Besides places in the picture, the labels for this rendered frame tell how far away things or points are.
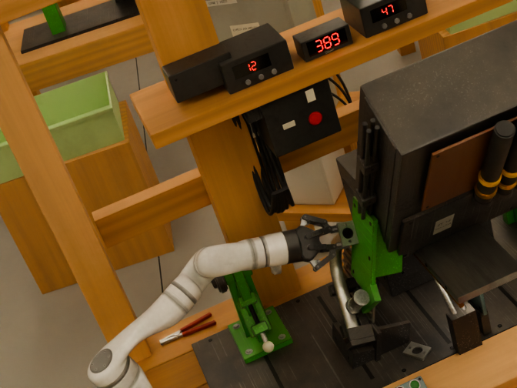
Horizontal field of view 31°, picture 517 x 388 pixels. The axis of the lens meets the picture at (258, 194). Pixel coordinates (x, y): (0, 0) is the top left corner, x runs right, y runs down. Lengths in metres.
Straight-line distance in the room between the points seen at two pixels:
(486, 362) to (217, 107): 0.83
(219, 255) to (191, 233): 2.50
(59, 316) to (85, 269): 2.06
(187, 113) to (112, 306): 0.58
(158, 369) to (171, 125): 0.71
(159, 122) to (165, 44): 0.17
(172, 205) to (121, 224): 0.14
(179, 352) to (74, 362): 1.64
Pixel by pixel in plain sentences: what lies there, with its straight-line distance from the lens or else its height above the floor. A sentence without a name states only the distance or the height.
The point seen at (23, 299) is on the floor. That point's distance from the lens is 4.63.
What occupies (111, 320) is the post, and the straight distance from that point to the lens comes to 2.44.
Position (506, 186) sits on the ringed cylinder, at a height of 1.33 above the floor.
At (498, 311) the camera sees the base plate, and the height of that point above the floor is 0.90.
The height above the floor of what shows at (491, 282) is 1.13.
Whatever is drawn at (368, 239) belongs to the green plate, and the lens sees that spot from 2.09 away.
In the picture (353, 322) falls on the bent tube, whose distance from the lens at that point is 2.24.
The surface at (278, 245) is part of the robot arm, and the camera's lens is 2.09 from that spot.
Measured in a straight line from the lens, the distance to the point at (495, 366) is 2.20.
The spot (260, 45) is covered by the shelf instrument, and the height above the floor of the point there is 1.62.
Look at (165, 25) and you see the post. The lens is 2.13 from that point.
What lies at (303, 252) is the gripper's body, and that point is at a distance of 2.13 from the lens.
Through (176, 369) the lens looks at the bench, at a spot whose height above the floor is 0.88.
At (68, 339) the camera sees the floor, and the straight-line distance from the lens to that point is 4.24.
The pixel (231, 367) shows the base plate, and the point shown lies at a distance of 2.37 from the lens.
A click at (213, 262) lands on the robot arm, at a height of 1.30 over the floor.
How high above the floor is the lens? 2.46
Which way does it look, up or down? 32 degrees down
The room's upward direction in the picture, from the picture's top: 19 degrees counter-clockwise
